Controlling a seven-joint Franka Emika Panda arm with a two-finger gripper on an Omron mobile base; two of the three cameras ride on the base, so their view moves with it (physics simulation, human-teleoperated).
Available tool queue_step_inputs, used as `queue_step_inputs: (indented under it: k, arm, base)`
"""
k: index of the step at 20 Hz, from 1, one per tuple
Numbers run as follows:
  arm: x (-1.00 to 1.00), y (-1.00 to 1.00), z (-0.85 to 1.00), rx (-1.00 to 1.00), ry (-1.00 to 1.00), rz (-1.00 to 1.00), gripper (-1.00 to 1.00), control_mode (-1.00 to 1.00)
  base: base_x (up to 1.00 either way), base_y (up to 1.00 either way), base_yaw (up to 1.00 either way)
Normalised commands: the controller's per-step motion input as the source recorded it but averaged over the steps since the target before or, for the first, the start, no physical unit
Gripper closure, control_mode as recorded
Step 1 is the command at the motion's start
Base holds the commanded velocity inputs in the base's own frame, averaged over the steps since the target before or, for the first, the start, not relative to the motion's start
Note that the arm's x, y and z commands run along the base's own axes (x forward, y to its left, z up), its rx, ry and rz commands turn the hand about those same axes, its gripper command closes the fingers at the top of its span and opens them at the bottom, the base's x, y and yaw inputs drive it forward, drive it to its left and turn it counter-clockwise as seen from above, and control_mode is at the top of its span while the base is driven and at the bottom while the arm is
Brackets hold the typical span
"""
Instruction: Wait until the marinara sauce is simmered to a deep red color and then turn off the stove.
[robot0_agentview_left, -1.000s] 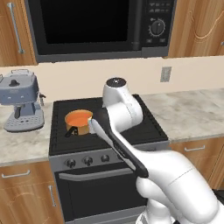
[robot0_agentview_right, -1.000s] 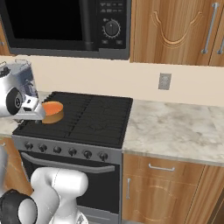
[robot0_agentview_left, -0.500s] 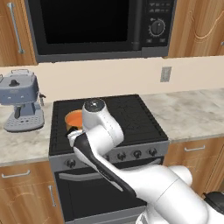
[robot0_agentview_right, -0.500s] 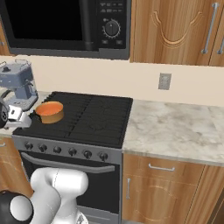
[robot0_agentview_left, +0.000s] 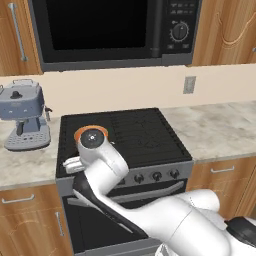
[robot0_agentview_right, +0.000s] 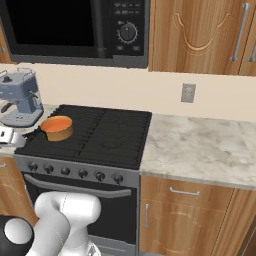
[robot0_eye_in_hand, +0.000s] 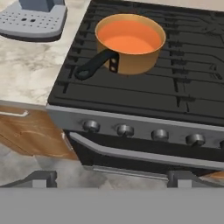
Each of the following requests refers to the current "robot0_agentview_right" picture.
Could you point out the black oven door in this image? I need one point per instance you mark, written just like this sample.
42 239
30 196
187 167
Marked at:
116 216

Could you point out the blue-grey coffee machine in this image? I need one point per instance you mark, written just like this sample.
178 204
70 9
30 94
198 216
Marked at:
21 96

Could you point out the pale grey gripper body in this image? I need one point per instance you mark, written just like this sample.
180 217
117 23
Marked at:
17 140

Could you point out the grey wall socket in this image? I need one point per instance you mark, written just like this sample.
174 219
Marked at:
188 93

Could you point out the wooden wall cupboard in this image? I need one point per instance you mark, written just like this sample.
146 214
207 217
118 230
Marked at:
4 56

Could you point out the black and grey stove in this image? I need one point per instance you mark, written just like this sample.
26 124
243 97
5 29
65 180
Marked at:
110 140

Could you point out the wooden base cupboard door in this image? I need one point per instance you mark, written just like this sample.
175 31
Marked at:
180 230
238 223
13 196

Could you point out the wooden wall cupboard door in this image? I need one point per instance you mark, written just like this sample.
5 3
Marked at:
248 68
200 36

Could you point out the black stove knob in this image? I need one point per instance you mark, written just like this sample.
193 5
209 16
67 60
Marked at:
48 169
82 173
65 171
100 176
118 178
32 166

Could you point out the wooden drawer front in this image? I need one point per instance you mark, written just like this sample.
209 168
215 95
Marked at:
13 165
213 195

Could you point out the grey oven bottom drawer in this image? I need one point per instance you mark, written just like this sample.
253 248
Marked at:
116 247

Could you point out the black microwave oven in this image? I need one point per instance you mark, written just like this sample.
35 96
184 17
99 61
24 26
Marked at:
50 23

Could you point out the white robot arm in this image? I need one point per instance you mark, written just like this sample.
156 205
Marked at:
66 216

